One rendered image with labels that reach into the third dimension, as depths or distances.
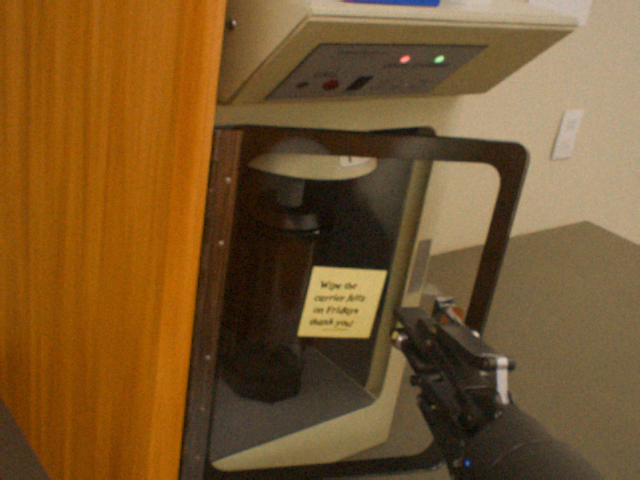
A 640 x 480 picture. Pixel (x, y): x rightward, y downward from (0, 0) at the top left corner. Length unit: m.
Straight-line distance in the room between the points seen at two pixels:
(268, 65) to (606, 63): 1.39
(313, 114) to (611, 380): 0.79
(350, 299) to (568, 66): 1.12
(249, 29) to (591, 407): 0.85
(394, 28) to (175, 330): 0.29
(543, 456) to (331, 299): 0.27
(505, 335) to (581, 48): 0.71
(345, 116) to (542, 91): 1.03
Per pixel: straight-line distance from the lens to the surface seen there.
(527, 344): 1.39
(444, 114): 0.87
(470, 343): 0.69
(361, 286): 0.78
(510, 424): 0.64
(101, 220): 0.69
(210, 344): 0.77
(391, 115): 0.81
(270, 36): 0.60
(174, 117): 0.56
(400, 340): 0.77
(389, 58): 0.68
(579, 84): 1.87
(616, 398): 1.33
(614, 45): 1.93
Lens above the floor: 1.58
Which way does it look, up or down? 24 degrees down
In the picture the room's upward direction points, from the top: 10 degrees clockwise
